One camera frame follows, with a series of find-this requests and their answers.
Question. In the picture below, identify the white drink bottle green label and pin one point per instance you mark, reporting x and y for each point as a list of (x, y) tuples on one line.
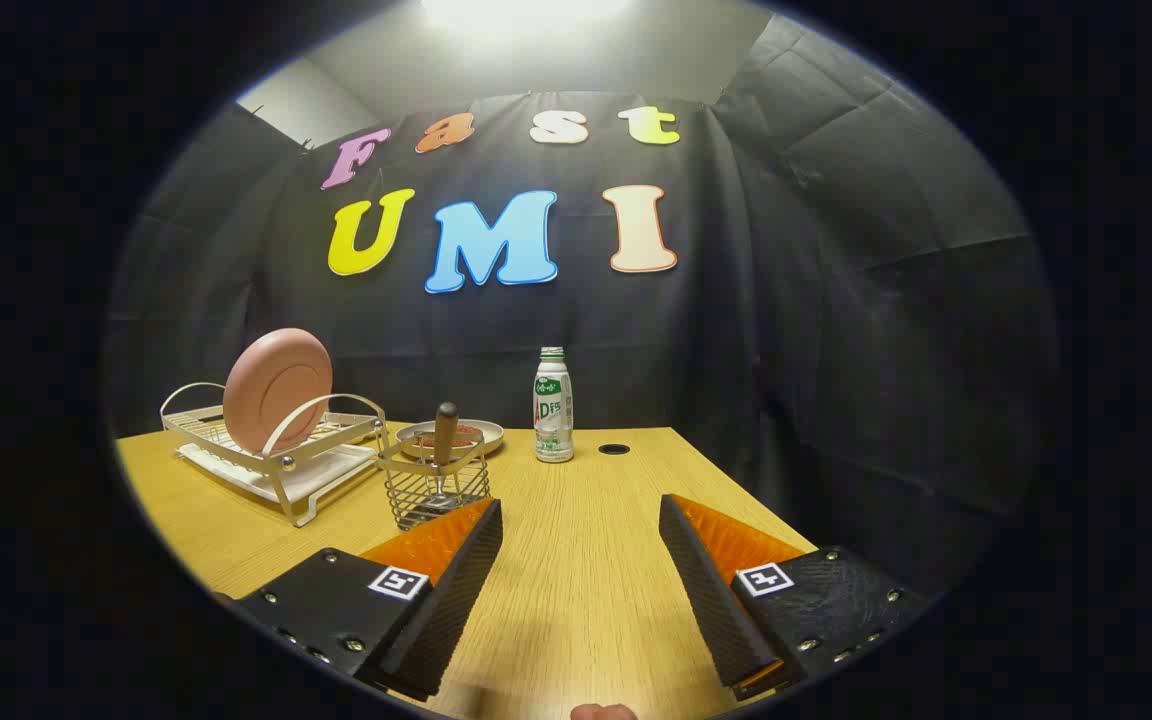
[(553, 410)]

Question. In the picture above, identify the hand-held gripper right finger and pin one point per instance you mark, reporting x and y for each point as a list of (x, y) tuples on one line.
[(711, 600)]

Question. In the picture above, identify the black backdrop cloth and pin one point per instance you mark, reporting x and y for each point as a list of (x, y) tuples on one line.
[(836, 350)]

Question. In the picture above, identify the brown sausage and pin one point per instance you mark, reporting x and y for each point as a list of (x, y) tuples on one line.
[(468, 434)]

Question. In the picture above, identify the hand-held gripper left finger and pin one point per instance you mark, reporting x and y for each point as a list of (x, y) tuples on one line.
[(456, 610)]

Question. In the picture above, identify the pink plate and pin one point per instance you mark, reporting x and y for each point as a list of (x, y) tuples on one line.
[(276, 390)]

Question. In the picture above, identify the white drip tray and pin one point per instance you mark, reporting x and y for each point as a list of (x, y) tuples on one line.
[(236, 476)]

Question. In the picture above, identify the beige plate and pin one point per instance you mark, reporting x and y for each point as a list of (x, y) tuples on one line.
[(488, 437)]

